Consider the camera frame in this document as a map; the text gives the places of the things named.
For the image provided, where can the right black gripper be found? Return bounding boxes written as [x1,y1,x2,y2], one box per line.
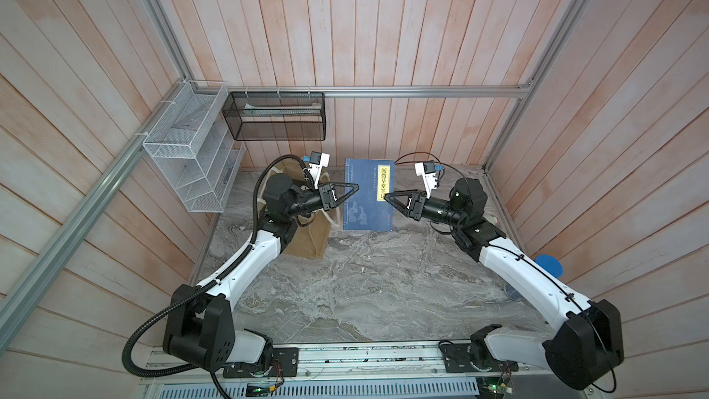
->
[387,191,466,233]

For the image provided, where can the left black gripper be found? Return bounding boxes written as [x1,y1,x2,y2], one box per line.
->
[285,180,358,217]

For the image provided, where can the navy book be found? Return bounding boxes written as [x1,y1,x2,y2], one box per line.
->
[343,158,395,232]

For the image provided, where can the burlap canvas tote bag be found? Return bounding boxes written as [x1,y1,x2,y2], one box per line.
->
[258,160,339,260]

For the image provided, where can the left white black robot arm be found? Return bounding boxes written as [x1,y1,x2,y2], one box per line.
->
[162,174,359,373]

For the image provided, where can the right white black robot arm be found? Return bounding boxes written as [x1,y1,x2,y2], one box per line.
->
[384,177,624,391]

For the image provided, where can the clear jar blue lid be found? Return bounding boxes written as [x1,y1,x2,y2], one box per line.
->
[535,254,564,278]

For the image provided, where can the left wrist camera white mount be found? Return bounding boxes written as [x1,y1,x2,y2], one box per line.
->
[303,151,330,188]

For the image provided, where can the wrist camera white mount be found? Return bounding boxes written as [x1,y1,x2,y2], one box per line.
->
[415,161,443,199]
[303,151,330,188]

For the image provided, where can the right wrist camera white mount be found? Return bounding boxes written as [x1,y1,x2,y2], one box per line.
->
[415,161,443,199]

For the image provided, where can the black wire mesh basket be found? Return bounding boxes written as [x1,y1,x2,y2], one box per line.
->
[222,92,327,142]

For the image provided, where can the black corrugated cable conduit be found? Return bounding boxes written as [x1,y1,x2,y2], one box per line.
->
[121,153,311,399]

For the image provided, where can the white wire mesh shelf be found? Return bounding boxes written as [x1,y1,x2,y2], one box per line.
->
[143,81,245,214]

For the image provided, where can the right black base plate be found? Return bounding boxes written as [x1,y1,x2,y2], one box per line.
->
[438,340,519,373]

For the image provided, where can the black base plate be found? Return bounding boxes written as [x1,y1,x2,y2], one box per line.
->
[223,347,299,380]
[438,340,519,373]

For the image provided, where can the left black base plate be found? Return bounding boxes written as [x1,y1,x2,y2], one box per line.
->
[223,347,299,380]

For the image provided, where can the aluminium mounting rail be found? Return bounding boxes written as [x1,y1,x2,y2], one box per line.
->
[140,339,599,386]

